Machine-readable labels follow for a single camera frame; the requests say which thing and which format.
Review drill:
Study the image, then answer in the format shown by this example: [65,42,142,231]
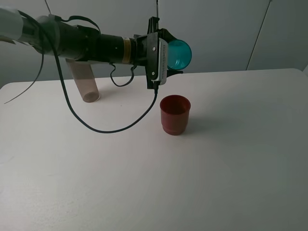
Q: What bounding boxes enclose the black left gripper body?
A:
[131,34,148,67]

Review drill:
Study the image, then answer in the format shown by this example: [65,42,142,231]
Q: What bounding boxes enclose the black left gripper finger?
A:
[158,28,177,43]
[167,70,183,77]

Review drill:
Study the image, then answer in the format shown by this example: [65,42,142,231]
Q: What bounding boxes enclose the teal translucent plastic cup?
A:
[167,39,192,70]

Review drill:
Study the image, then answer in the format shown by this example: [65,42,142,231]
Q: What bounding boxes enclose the clear smoky plastic bottle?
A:
[66,59,100,103]

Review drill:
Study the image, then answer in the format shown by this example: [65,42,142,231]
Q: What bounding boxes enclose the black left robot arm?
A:
[0,6,176,80]

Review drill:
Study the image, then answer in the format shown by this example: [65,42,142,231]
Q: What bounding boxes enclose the red plastic cup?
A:
[160,95,191,136]

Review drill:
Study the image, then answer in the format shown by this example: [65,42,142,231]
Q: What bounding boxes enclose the thin black loop cable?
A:
[109,63,136,88]

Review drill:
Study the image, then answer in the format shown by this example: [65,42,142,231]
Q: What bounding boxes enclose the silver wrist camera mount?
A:
[145,17,168,89]

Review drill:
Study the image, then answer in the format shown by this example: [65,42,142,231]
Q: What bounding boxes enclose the black camera cable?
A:
[21,12,160,133]

